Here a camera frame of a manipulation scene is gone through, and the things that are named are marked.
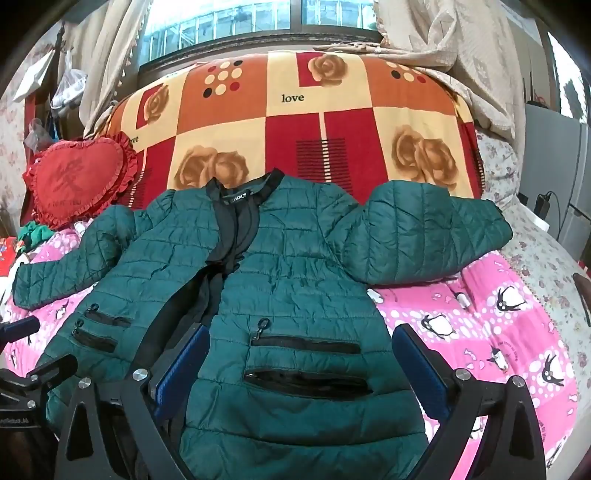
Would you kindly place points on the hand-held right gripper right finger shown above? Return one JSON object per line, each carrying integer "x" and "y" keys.
{"x": 418, "y": 364}

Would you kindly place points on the white cabinet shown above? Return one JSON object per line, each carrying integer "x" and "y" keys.
{"x": 558, "y": 152}

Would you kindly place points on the floral bedsheet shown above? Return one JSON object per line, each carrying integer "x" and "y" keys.
{"x": 531, "y": 249}

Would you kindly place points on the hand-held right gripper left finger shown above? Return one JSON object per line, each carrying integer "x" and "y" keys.
{"x": 184, "y": 357}

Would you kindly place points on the beige lace curtain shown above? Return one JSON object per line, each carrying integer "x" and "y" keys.
{"x": 461, "y": 46}

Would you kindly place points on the red heart pillow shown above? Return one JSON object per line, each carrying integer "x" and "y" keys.
{"x": 74, "y": 180}

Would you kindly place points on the small white item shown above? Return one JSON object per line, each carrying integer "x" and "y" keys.
{"x": 464, "y": 300}

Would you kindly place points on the rose print blanket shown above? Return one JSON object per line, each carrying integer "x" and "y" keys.
{"x": 295, "y": 138}

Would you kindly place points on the window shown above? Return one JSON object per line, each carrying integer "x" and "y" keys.
{"x": 258, "y": 23}

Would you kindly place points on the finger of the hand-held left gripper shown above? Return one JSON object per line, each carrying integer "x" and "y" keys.
{"x": 46, "y": 371}
{"x": 18, "y": 328}

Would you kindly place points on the green quilted jacket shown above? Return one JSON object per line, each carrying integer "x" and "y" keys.
{"x": 300, "y": 277}

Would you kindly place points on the white paper bag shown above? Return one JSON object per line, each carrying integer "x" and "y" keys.
{"x": 37, "y": 71}

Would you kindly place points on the green cloth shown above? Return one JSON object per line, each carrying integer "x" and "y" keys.
{"x": 34, "y": 233}

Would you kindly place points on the clear plastic bag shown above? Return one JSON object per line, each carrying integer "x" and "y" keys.
{"x": 67, "y": 85}

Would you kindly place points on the pink penguin blanket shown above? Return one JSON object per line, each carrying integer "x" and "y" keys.
{"x": 485, "y": 332}

